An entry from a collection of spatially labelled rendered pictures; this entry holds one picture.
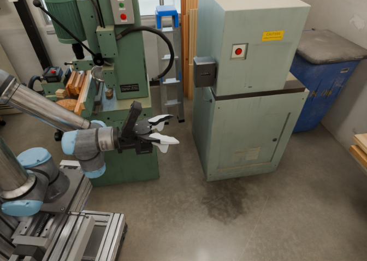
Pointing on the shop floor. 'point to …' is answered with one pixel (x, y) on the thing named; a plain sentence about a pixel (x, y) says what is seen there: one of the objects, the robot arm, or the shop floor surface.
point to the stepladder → (168, 10)
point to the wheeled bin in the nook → (323, 71)
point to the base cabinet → (127, 164)
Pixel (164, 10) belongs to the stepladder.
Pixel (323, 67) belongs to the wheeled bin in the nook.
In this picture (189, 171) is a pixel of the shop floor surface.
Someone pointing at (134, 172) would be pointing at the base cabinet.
